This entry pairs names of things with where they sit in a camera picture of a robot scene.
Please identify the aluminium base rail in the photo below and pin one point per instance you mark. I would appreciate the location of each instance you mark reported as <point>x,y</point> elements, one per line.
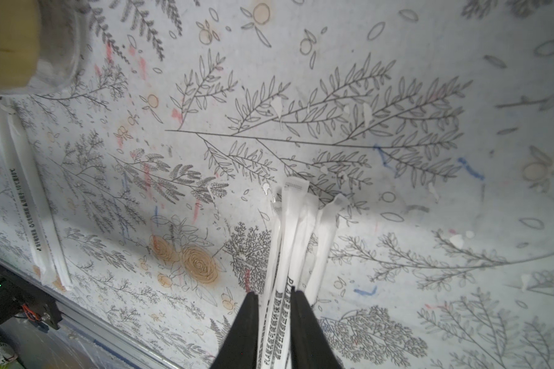
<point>108,338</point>

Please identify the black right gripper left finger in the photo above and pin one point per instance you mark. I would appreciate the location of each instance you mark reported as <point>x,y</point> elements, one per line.
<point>239,349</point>

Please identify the yellow metal cup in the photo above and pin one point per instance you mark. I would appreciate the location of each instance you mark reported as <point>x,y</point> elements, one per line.
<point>40,46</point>

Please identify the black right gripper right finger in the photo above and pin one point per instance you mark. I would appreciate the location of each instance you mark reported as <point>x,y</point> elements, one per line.
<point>309,346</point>

